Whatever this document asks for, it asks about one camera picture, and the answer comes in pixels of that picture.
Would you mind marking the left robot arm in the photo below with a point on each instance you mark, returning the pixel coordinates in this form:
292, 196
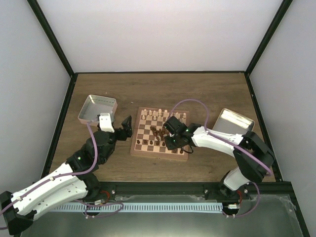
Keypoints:
73, 179

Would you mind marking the light blue cable duct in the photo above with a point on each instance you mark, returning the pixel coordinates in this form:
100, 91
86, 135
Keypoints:
208, 207

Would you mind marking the black enclosure frame post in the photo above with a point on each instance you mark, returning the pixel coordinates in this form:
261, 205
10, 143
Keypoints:
38, 12

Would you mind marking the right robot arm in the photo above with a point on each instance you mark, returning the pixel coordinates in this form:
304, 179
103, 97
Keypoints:
254, 158

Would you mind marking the gold metal tray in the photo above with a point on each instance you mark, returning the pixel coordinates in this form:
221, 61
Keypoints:
231, 122

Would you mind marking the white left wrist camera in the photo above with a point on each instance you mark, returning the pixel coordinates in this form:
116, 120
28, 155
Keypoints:
105, 122

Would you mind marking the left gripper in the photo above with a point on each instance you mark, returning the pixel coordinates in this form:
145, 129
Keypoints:
128, 130

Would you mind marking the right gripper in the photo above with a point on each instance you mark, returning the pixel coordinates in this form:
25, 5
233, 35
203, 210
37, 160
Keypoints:
170, 145

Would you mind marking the wooden chess board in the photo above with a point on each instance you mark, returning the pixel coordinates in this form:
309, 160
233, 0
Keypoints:
156, 117

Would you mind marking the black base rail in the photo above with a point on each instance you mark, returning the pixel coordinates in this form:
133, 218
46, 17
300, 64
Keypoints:
208, 190

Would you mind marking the pink metal tray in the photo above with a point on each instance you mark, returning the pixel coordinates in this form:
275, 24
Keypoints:
94, 105

